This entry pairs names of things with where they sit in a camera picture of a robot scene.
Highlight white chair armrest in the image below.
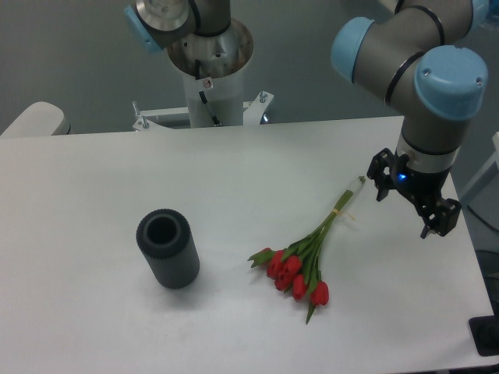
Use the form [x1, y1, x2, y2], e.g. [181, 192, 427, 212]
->
[1, 101, 71, 139]

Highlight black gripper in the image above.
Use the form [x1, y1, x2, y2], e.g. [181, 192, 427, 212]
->
[366, 148, 462, 238]

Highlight dark grey ribbed vase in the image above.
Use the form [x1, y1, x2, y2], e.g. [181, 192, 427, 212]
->
[136, 209, 200, 289]

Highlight black device at table edge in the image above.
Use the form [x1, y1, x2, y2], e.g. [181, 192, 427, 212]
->
[469, 316, 498, 357]

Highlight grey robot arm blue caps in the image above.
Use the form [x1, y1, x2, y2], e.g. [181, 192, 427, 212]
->
[331, 1, 490, 237]

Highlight black cable on pedestal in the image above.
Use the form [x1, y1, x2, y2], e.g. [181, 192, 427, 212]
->
[194, 58, 222, 127]

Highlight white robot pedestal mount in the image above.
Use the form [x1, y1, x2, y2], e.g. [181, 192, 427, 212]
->
[133, 73, 274, 131]

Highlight red tulip bouquet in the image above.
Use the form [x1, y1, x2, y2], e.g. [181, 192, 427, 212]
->
[248, 176, 366, 323]

